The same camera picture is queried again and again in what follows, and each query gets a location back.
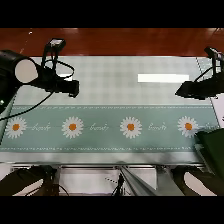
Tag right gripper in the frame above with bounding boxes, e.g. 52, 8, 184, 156
175, 79, 218, 101

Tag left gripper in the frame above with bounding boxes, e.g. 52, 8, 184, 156
46, 76, 81, 99

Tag black cable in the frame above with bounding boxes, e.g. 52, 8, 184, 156
111, 172, 126, 197
0, 59, 76, 122

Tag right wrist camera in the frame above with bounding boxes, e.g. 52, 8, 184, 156
203, 46, 224, 74

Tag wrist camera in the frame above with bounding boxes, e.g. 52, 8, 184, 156
203, 46, 224, 74
41, 37, 67, 69

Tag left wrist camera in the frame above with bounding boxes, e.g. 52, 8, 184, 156
41, 37, 67, 69

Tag silver frame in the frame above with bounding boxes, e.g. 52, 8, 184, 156
0, 161, 224, 197

